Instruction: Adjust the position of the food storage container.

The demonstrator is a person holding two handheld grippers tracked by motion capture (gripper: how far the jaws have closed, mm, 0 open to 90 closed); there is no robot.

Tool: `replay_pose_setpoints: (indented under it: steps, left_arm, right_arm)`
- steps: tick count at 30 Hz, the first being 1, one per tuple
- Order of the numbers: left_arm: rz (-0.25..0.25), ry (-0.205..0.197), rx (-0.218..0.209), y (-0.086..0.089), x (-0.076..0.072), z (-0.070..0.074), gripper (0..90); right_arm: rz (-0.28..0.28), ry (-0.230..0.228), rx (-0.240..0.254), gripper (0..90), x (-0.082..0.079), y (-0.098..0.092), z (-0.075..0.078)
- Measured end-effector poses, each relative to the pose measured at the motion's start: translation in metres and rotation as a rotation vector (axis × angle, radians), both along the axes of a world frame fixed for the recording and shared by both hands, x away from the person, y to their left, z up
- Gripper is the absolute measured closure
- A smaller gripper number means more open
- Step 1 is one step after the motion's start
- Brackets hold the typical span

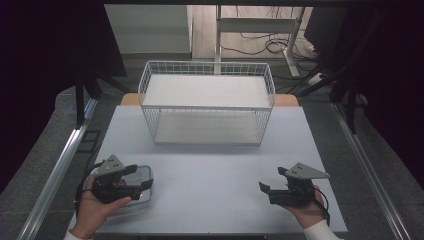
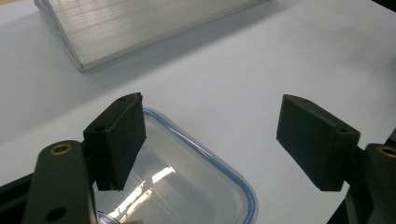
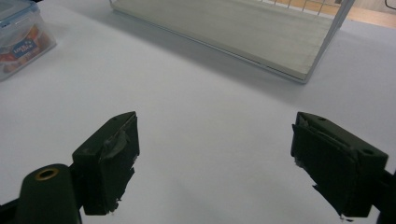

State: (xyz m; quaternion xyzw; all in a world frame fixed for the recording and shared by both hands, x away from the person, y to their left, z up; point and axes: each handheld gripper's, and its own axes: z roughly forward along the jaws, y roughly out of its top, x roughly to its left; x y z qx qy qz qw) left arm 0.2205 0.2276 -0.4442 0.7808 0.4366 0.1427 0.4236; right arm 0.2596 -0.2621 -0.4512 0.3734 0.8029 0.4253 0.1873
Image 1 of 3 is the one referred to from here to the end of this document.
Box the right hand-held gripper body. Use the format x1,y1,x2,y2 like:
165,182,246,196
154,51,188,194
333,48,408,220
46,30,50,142
267,161,331,208

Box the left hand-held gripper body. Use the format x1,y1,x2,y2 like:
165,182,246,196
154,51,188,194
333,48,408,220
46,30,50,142
91,154,143,205

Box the person's right hand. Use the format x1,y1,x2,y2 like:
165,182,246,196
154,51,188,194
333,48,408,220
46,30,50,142
279,185,330,230

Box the person's left hand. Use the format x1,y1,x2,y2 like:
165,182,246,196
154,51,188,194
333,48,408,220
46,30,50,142
69,175,133,240

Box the black metal stand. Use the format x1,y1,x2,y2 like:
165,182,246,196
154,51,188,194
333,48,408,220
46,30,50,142
74,78,102,130

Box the white power strip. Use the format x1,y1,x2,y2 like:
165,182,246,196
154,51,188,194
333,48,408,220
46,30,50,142
307,72,324,87

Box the white cabinet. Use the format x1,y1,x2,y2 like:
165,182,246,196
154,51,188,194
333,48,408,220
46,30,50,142
104,4,194,55

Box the dark curtain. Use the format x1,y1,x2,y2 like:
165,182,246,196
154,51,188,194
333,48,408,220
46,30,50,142
329,4,424,191
0,0,128,194

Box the dark computer case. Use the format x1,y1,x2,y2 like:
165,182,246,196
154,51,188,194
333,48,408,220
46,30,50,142
303,6,338,58

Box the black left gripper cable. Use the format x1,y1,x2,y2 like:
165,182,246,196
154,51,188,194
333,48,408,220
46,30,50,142
74,160,105,218

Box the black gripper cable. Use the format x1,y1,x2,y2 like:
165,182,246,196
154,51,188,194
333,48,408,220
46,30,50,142
312,185,332,227
74,160,105,218

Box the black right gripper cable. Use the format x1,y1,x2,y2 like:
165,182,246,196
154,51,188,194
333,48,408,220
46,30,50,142
312,185,332,227

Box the aluminium frame rail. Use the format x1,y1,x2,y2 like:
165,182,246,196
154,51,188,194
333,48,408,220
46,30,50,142
15,98,99,240
330,101,412,240

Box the white wire shelf rack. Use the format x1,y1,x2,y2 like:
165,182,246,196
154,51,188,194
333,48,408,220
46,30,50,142
137,60,277,147

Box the black floor cables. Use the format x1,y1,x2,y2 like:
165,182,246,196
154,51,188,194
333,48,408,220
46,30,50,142
220,5,324,95

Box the white desk frame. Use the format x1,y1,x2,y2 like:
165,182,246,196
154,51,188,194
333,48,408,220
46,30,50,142
214,4,307,78

